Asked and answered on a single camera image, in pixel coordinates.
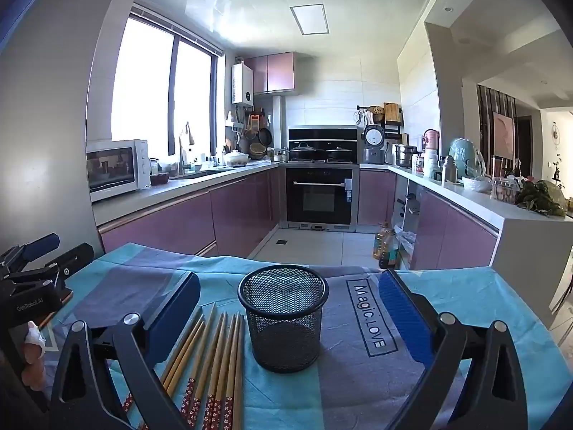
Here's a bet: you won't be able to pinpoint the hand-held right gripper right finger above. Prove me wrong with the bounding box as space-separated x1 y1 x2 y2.
377 269 530 430

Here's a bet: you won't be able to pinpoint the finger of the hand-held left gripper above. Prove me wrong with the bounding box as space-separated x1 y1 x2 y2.
0 232 61 274
6 242 96 288

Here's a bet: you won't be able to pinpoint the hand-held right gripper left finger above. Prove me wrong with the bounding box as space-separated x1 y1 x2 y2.
48 271 201 430

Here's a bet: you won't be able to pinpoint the bunch of wooden chopsticks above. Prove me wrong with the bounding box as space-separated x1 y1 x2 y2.
123 302 246 430

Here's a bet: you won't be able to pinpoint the black mesh pen holder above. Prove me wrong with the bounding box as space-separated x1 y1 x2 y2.
237 264 329 373

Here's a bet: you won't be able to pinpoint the person's left hand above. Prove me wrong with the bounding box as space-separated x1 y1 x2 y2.
24 319 48 391

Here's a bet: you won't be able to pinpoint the dark sauce bottle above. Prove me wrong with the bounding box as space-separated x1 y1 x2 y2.
379 228 400 270

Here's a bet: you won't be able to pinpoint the clear plastic bag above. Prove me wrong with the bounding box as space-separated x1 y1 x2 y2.
396 230 419 261

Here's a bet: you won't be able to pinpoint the yellow cooking oil bottle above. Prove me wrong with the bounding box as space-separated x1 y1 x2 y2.
373 221 391 261

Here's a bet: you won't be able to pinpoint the white kitchen countertop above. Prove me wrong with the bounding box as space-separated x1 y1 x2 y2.
92 161 573 229

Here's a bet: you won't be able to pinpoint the purple lower kitchen cabinets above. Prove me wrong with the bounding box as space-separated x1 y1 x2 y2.
358 168 500 272
96 166 287 258

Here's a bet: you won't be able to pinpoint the white microwave oven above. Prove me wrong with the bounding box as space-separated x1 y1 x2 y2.
86 139 152 203

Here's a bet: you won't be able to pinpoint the teal grey patchwork tablecloth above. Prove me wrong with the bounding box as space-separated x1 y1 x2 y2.
33 242 558 430

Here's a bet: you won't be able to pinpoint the grey refrigerator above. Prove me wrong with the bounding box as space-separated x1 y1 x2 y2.
0 0 133 256

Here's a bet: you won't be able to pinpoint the steel kitchen faucet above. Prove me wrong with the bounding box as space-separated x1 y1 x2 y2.
179 122 195 175

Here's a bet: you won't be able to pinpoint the black built-in oven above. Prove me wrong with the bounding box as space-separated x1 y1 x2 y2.
281 163 360 233

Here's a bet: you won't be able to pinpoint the white bowl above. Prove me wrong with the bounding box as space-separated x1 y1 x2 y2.
461 175 493 193

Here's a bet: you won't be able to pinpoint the white plastic bottle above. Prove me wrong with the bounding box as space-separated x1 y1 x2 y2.
423 149 442 180

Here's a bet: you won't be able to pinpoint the steel stockpot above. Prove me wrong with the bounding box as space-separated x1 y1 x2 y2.
393 143 418 168

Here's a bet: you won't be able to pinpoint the clear egg container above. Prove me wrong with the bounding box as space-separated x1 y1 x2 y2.
491 177 520 201

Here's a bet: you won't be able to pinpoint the mint green air fryer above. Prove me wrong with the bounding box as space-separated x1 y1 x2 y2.
449 138 486 180

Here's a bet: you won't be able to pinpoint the leafy green vegetables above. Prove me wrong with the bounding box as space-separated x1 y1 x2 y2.
515 179 569 218

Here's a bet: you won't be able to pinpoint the kitchen window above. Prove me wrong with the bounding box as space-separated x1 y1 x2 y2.
110 2 225 157

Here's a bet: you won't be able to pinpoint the black wok glass lid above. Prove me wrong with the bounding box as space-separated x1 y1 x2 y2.
290 142 319 161

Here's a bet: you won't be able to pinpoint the black range hood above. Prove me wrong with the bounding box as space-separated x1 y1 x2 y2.
288 124 359 164

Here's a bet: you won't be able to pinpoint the white vent pipe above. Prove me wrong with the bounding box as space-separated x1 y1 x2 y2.
272 95 285 149

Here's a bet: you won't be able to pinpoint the dark slatted room divider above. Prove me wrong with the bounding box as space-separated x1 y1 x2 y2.
477 85 517 162

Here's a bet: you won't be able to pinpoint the white gas water heater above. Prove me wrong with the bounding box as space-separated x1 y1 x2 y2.
231 63 255 106

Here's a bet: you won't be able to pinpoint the rectangular ceiling light panel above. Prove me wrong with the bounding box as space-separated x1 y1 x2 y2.
289 4 331 35

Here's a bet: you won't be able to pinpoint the black wall storage rack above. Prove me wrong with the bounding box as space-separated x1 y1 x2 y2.
357 105 404 142

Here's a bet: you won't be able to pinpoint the pink wall picture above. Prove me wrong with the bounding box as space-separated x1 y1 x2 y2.
492 111 516 161

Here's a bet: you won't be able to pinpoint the purple upper wall cabinet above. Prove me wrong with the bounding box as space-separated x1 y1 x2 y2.
244 51 296 96

